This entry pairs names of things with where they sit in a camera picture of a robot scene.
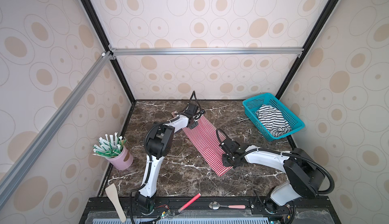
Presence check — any red white striped tank top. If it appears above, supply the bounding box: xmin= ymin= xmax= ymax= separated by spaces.
xmin=183 ymin=116 xmax=232 ymax=176

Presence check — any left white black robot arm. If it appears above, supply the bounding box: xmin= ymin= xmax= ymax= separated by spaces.
xmin=130 ymin=92 xmax=205 ymax=214

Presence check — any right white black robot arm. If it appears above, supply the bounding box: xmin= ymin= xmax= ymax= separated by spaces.
xmin=216 ymin=129 xmax=335 ymax=214

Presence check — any black white striped tank top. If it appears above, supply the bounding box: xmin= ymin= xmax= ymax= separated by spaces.
xmin=255 ymin=105 xmax=291 ymax=137

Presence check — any teal plastic basket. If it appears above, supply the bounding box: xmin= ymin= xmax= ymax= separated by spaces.
xmin=242 ymin=93 xmax=305 ymax=141

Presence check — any pink marker pen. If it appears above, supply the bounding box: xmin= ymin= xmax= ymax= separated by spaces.
xmin=178 ymin=193 xmax=201 ymax=213

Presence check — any pink cup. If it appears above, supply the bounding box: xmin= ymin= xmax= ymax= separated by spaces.
xmin=107 ymin=147 xmax=133 ymax=170

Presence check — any green white straws bundle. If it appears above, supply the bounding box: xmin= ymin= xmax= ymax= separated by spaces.
xmin=93 ymin=132 xmax=127 ymax=159

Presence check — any wooden spatula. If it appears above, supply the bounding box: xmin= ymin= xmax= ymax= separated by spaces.
xmin=105 ymin=183 xmax=127 ymax=224

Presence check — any pink handled metal spoon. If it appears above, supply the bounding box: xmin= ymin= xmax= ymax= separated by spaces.
xmin=209 ymin=201 xmax=246 ymax=210

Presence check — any horizontal aluminium back rail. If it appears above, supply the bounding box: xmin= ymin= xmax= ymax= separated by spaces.
xmin=111 ymin=47 xmax=304 ymax=56

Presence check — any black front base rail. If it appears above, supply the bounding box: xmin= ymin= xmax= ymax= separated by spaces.
xmin=79 ymin=195 xmax=341 ymax=224

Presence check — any left black corner post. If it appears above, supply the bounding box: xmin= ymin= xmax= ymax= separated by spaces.
xmin=80 ymin=0 xmax=136 ymax=104

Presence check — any black corner post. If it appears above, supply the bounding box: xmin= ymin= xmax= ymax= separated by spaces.
xmin=80 ymin=0 xmax=136 ymax=104
xmin=276 ymin=0 xmax=340 ymax=99

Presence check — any right black corner post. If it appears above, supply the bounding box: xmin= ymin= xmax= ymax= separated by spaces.
xmin=276 ymin=0 xmax=340 ymax=99

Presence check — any diagonal aluminium left rail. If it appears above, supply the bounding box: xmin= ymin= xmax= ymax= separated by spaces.
xmin=1 ymin=51 xmax=113 ymax=208

